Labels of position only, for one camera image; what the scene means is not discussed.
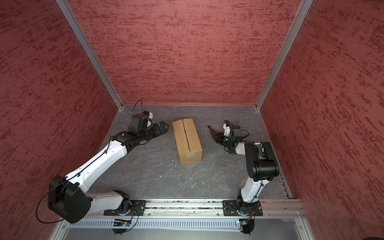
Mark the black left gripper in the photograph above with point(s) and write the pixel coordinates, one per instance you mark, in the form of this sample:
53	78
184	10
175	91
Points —
158	132

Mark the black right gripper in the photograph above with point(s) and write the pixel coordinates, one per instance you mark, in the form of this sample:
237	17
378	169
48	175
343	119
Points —
220	135

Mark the brown cardboard express box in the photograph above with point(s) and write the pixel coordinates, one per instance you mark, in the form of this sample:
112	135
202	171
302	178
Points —
188	142

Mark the red handled box cutter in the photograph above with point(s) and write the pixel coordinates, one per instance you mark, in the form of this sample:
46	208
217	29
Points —
214	134

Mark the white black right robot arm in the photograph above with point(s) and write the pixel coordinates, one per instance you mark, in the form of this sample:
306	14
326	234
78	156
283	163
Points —
261	164

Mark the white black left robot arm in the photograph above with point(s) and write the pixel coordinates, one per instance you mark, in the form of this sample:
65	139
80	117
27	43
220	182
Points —
68	196

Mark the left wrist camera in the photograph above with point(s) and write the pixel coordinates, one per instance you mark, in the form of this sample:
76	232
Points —
149	114

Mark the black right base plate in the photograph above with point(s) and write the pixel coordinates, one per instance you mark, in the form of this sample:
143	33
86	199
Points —
235	208

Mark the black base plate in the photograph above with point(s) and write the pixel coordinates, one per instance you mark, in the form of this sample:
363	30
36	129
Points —
235	208
128	208

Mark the aluminium front rail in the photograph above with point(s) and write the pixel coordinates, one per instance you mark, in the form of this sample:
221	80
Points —
214	208

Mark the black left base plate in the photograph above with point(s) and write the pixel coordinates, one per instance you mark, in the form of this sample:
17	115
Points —
128	208

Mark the right controller board with wires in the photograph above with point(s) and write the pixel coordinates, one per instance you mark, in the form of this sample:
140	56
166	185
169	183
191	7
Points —
246	226

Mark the controller board with wires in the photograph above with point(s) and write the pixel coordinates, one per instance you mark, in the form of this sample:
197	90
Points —
246	226
121	226

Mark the left controller board with wires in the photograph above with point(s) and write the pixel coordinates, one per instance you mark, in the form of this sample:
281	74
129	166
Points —
121	226

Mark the white slotted cable duct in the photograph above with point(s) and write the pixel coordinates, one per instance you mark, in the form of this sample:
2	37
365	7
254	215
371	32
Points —
166	224

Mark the aluminium right corner post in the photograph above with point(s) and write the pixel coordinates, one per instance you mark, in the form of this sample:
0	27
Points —
291	35

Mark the aluminium corner post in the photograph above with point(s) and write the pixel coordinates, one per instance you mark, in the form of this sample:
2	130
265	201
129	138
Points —
81	36
291	35

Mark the aluminium left corner post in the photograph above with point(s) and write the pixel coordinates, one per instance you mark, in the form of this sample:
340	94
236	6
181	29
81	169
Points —
81	36

